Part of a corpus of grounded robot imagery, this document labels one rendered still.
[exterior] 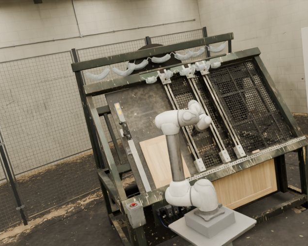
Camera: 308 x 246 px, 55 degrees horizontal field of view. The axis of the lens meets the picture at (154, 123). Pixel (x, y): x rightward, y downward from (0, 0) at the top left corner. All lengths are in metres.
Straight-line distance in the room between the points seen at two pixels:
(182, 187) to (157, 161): 0.69
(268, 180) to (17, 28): 6.04
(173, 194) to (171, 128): 0.51
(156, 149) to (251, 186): 1.30
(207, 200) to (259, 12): 6.71
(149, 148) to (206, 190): 0.90
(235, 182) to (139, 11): 6.24
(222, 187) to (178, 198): 1.17
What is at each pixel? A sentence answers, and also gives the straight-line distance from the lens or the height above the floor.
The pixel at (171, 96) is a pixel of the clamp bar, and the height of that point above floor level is 1.64.
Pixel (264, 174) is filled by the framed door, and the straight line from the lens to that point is 3.80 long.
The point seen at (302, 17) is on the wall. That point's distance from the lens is 7.84.
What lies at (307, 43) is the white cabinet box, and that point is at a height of 1.76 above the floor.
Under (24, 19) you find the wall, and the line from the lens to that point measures 7.65.
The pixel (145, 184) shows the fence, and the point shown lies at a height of 0.96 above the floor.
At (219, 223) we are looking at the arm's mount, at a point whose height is 0.82.
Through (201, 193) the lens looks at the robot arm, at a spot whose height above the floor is 1.05.
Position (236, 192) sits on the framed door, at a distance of 3.61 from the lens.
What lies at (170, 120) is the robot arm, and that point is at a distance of 2.23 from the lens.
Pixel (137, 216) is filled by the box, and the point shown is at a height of 0.85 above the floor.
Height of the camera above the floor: 2.12
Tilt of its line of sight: 13 degrees down
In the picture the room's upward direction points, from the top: 12 degrees counter-clockwise
